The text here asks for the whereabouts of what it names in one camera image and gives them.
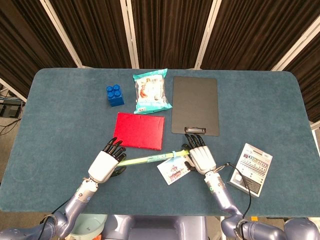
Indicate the black equipment box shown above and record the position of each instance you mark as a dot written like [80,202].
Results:
[10,110]

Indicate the black clipboard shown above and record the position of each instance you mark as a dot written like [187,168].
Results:
[195,105]

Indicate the blue toy building block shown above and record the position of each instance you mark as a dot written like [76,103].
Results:
[115,98]

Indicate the grey-blue robot torso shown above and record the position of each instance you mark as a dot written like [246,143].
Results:
[150,227]

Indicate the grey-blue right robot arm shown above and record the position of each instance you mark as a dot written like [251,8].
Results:
[220,192]

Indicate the red flat notebook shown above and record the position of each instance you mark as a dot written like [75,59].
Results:
[140,131]

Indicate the white picture postcard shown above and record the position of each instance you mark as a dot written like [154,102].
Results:
[172,172]

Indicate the brown curtain partition screen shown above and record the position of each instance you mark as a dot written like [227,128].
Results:
[170,30]
[30,37]
[250,30]
[100,30]
[310,75]

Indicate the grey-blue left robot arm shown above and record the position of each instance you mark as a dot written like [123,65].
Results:
[77,200]

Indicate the yellow and teal water pump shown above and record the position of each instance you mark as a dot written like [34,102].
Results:
[140,160]

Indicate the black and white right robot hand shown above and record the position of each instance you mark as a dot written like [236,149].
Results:
[202,158]

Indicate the teal snack bag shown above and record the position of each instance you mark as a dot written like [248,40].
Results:
[151,92]

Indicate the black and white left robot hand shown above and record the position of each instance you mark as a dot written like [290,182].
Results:
[102,166]

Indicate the pale green plastic basin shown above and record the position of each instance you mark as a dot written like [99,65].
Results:
[87,227]

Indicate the grey printed flat box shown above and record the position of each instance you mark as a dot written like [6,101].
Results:
[255,170]

